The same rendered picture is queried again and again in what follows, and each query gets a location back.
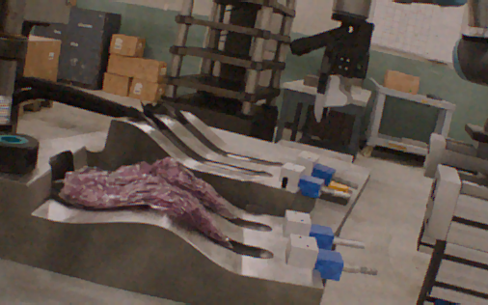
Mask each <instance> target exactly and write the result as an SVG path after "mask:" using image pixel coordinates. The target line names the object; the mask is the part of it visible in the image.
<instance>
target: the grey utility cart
mask: <svg viewBox="0 0 488 305"><path fill-rule="evenodd" d="M369 80H370V81H371V82H372V83H373V84H374V85H375V90H376V92H375V96H374V100H373V103H372V107H371V114H370V118H369V123H368V127H367V130H365V137H364V140H365V141H364V142H362V143H361V144H360V146H359V148H360V150H361V151H362V152H363V156H364V157H368V156H369V155H370V154H371V151H372V150H374V148H375V146H376V147H377V146H380V147H384V148H388V149H393V150H396V151H404V152H408V153H416V154H417V155H424V156H426V154H427V151H428V146H429V145H427V147H426V150H424V149H419V148H415V147H411V146H407V145H403V144H401V141H402V139H400V138H396V137H392V136H388V135H385V134H380V133H377V132H378V128H379V125H380V121H381V118H382V109H383V105H384V101H385V97H386V96H388V97H391V98H396V99H400V100H402V101H403V100H405V101H409V102H413V103H415V104H420V105H425V106H428V107H433V108H438V109H439V112H438V116H437V118H436V122H435V129H434V132H433V133H435V134H440V135H443V136H444V137H445V138H446V137H447V133H448V129H449V126H450V120H451V116H452V112H453V111H454V109H455V107H456V105H454V104H453V103H450V102H448V101H444V102H441V101H438V100H433V99H429V98H426V97H425V96H421V95H419V94H416V95H412V94H409V93H404V92H400V91H396V90H392V89H387V88H383V86H381V85H378V84H377V83H376V82H375V81H374V80H373V78H371V77H370V78H369ZM445 111H446V112H445Z"/></svg>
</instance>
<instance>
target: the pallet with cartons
mask: <svg viewBox="0 0 488 305"><path fill-rule="evenodd" d="M60 47H61V41H59V40H55V39H53V40H51V39H48V38H44V37H36V36H31V35H30V37H29V44H28V53H27V57H26V61H25V69H24V76H32V77H36V78H43V79H46V80H49V81H52V82H56V78H57V74H58V69H57V67H58V62H59V55H60ZM52 105H53V100H45V99H30V100H26V101H24V102H21V103H19V109H18V116H21V115H22V114H23V110H28V111H31V112H37V111H40V109H39V107H40V106H43V107H47V108H50V107H52Z"/></svg>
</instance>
